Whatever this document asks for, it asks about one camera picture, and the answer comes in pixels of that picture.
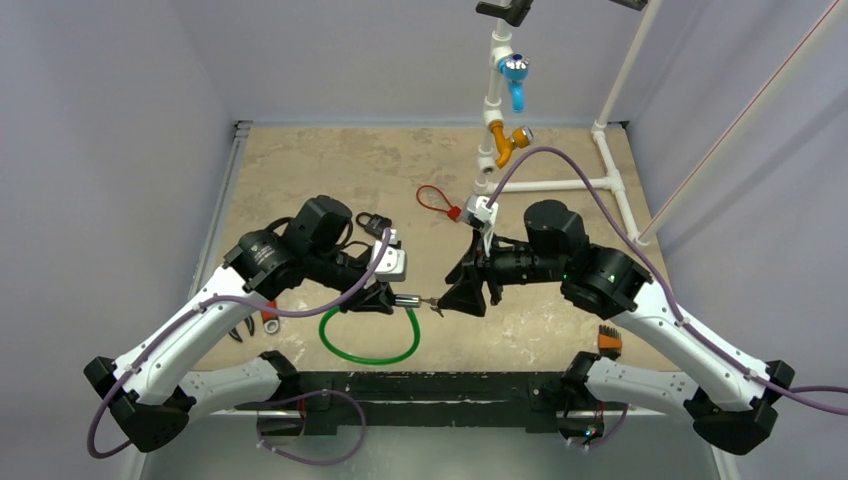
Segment green cable lock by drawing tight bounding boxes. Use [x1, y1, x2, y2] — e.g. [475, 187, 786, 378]
[317, 307, 422, 367]

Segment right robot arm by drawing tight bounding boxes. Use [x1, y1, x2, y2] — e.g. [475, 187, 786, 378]
[435, 200, 794, 455]

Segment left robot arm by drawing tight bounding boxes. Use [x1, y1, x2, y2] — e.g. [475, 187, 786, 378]
[84, 195, 406, 453]

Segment black padlock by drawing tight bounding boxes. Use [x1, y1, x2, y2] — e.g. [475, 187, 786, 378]
[355, 212, 392, 238]

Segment red adjustable wrench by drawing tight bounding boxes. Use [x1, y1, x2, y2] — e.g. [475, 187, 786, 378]
[260, 310, 280, 335]

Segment black pliers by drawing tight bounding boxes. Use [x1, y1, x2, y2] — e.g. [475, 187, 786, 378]
[228, 314, 256, 344]

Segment orange black brush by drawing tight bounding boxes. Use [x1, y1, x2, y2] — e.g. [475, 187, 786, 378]
[597, 325, 623, 354]

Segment orange faucet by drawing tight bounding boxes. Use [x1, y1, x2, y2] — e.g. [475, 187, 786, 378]
[488, 120, 534, 169]

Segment blue faucet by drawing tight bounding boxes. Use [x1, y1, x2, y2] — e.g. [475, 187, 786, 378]
[497, 53, 530, 113]

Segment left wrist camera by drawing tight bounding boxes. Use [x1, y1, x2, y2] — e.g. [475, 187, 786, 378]
[371, 229, 408, 283]

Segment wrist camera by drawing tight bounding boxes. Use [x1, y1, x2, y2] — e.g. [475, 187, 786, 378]
[371, 229, 408, 283]
[461, 194, 499, 257]

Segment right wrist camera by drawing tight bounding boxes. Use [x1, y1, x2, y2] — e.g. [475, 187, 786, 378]
[461, 194, 499, 257]

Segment red cable lock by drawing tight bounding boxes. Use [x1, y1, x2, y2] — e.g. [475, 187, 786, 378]
[415, 184, 462, 222]

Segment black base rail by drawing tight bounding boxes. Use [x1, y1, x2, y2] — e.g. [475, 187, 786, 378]
[233, 354, 629, 439]

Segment white PVC pipe frame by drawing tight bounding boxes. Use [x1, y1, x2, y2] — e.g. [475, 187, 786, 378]
[473, 1, 847, 246]

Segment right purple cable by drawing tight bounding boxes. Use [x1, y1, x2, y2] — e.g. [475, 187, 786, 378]
[486, 145, 848, 417]

